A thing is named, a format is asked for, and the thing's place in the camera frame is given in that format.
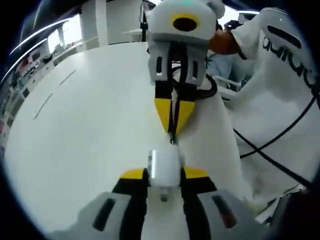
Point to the white chair frame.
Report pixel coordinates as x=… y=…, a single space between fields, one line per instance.
x=232 y=91

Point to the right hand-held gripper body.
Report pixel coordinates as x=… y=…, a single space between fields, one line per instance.
x=162 y=27

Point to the white worn chest device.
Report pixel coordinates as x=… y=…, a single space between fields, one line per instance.
x=252 y=50

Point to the person's light blue trousers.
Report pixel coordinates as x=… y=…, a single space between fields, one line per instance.
x=220 y=65

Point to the person's white shirt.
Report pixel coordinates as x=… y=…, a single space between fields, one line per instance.
x=262 y=117

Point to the person's right hand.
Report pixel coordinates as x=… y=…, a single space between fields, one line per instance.
x=223 y=43

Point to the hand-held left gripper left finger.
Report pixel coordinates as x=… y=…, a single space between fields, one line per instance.
x=112 y=215

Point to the white ceiling light strip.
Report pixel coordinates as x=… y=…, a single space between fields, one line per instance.
x=40 y=33

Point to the cluttered background shelves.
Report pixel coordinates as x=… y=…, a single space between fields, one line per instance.
x=15 y=95

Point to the white square pillar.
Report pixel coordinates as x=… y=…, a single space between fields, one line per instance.
x=93 y=25

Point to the black tripod stand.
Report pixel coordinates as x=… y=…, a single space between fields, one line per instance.
x=144 y=25

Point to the white desk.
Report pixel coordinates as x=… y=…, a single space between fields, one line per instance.
x=87 y=125

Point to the white charger adapter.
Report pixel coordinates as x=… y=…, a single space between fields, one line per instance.
x=165 y=170

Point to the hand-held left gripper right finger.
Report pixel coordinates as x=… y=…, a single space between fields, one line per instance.
x=212 y=212

